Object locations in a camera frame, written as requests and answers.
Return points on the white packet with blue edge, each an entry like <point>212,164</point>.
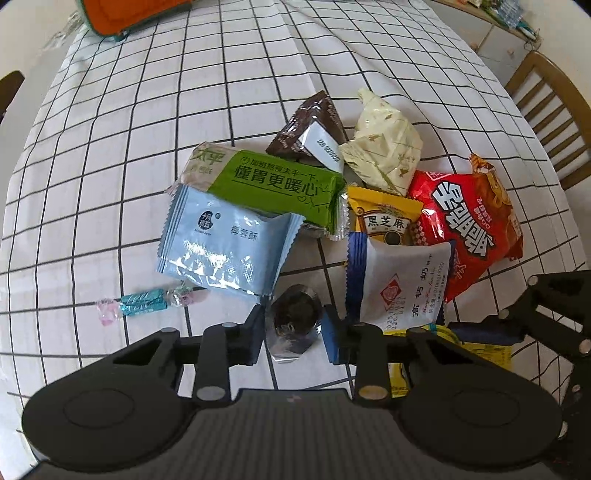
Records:
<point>401,286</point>

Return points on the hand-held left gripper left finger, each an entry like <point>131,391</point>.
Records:
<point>251,339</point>

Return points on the brown snack packet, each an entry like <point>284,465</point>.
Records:
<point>295,129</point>

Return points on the green cracker packet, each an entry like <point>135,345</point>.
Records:
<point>277,184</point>

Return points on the wooden chair with pink cushion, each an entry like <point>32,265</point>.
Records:
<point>9,90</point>

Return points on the teal wrapped candy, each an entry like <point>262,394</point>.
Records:
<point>138,302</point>

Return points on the orange and green tissue box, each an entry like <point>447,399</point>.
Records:
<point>138,14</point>

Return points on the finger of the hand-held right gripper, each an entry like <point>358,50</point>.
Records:
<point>485,333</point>
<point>563,288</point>

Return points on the red noodle snack packet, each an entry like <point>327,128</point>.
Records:
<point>461,221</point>

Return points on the black and white checkered tablecloth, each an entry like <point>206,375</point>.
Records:
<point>184,101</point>

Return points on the white cabinet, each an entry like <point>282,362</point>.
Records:
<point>498,41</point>

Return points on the light blue pastry packet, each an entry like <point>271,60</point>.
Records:
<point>221,244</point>

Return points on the cream snack packet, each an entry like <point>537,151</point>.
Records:
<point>383,143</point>

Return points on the pack of water bottles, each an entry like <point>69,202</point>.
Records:
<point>505,11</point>

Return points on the wooden slatted chair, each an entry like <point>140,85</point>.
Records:
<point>549,101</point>

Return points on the crumpled paper wrappers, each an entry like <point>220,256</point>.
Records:
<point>62,39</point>

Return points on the silver dark snack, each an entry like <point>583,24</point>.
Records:
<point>293,314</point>

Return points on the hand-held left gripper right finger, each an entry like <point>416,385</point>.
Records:
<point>330,339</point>

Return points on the yellow sesame snack packet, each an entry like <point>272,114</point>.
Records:
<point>383,217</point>

